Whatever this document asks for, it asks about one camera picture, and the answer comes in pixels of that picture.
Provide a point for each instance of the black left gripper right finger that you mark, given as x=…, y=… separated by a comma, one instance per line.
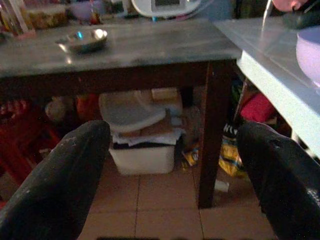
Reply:
x=282, y=180

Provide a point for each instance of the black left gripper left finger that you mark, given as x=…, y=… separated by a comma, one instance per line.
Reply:
x=55, y=185

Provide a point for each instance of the red plastic stool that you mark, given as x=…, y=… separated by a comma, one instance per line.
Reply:
x=20, y=142

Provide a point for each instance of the yellow black snack bag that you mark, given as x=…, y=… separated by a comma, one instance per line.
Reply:
x=231, y=155

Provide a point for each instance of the pink cloth bundle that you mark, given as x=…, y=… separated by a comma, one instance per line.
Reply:
x=257, y=108

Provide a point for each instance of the orange plastic bag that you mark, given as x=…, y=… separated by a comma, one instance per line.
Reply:
x=87, y=107

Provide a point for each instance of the white plastic storage bin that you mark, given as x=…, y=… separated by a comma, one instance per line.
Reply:
x=145, y=160

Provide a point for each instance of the small yellow packet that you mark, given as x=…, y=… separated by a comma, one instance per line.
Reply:
x=191, y=156

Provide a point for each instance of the white table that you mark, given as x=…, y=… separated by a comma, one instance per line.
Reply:
x=280, y=75

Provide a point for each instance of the lilac plastic bowl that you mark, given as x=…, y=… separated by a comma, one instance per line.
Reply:
x=310, y=55

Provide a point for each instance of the dark wooden table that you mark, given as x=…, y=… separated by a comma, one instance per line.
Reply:
x=120, y=57

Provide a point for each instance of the small steel bowl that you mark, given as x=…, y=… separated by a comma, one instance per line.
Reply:
x=83, y=40

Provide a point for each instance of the dark pan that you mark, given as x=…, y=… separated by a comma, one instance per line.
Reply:
x=301, y=18

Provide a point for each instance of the clear food container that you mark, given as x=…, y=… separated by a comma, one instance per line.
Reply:
x=46, y=16

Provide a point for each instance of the purple plastic bowl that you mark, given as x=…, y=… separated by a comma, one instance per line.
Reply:
x=83, y=9

